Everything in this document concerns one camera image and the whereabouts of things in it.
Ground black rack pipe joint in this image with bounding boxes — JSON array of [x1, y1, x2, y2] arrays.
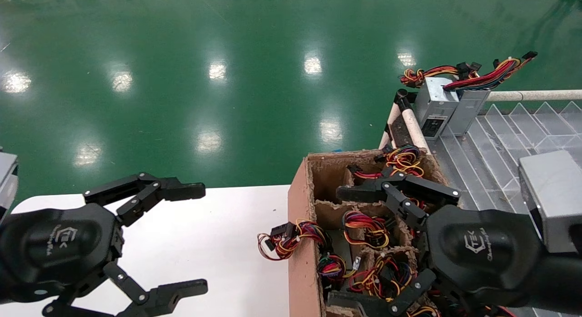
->
[[393, 89, 417, 111]]

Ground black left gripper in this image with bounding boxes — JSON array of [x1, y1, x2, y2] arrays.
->
[[0, 173, 209, 317]]

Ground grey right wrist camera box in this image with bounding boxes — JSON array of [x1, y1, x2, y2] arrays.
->
[[518, 149, 582, 254]]

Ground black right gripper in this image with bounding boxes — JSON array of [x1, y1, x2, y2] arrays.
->
[[327, 171, 554, 317]]

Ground short white rack pipe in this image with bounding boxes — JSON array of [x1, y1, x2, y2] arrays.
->
[[400, 107, 430, 154], [378, 103, 401, 149]]

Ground red wires black connector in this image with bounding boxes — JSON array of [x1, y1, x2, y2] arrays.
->
[[348, 165, 385, 181]]

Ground clear ribbed plastic rack sheet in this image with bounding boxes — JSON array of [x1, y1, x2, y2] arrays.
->
[[426, 101, 582, 213]]

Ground thin colourful wires black connector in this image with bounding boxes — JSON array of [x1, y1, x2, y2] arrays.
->
[[257, 218, 330, 262]]

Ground brown cardboard divider box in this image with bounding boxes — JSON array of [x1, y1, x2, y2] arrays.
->
[[288, 148, 464, 317]]

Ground thick colourful wire bundle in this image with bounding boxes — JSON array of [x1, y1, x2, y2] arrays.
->
[[317, 252, 348, 283]]

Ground long white rack pipe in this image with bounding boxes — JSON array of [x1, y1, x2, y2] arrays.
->
[[487, 90, 582, 102]]

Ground grey power supply with wires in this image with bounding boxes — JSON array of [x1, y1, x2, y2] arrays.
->
[[443, 51, 538, 136], [399, 61, 482, 141]]

